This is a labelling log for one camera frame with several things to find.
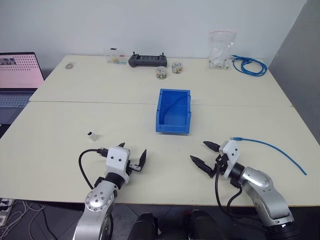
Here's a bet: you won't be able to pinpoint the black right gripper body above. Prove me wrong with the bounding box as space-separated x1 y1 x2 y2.
211 153 230 179

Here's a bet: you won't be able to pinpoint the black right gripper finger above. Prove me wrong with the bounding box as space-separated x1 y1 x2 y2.
202 140 221 154
189 154 217 179

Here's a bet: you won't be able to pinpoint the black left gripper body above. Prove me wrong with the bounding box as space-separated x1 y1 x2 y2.
126 159 143 174

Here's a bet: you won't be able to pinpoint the small white connector block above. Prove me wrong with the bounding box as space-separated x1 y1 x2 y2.
86 130 99 143

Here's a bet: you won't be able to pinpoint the blue plastic storage bin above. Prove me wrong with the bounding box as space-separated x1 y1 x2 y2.
155 87 193 136

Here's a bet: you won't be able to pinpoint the dark rounded shape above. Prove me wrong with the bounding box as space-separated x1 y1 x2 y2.
183 209 228 240
129 212 161 240

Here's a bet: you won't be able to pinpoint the small jar colourful beads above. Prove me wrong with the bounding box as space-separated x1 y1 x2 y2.
171 61 184 75
155 66 169 81

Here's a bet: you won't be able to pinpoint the dark grey remote controller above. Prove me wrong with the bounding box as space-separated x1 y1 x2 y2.
128 51 169 68

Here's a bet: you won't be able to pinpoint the clear plastic parts box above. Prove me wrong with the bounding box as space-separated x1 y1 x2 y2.
103 47 127 65

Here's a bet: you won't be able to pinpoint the clear zip bag white parts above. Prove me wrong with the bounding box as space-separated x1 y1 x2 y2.
207 30 237 71

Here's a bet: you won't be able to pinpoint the open laptop pink screen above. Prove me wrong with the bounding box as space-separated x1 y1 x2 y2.
0 51 46 126

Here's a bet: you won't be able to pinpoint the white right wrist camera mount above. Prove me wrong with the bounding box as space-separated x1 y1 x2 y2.
218 139 241 180

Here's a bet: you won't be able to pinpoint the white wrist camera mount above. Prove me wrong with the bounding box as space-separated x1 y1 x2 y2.
104 146 132 185
218 139 241 180

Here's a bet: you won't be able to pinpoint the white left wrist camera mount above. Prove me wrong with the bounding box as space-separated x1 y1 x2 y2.
104 146 132 185

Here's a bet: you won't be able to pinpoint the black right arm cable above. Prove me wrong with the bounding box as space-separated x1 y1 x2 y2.
212 162 272 235

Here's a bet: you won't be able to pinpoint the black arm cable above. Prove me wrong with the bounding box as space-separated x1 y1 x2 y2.
212 162 272 235
78 147 111 191

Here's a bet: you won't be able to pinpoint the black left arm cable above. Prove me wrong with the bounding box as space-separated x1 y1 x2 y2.
78 147 111 191

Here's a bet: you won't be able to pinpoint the short blue Ethernet cable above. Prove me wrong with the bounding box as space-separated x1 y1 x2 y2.
229 136 308 177

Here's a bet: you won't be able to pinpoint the white floor cables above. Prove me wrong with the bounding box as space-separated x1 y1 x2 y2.
0 199 48 239

